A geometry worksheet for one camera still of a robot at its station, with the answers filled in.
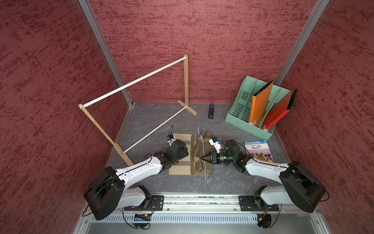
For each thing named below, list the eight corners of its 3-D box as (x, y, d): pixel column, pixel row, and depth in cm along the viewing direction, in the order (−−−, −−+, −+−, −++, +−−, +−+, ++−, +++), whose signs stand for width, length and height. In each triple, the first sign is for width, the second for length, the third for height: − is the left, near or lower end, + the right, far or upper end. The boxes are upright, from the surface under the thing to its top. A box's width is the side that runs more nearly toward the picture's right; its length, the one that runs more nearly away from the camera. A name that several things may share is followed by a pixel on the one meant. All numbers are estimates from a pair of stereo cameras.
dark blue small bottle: (207, 118, 114) (208, 115, 110) (209, 105, 123) (209, 102, 120) (212, 119, 113) (213, 116, 110) (213, 106, 123) (214, 102, 119)
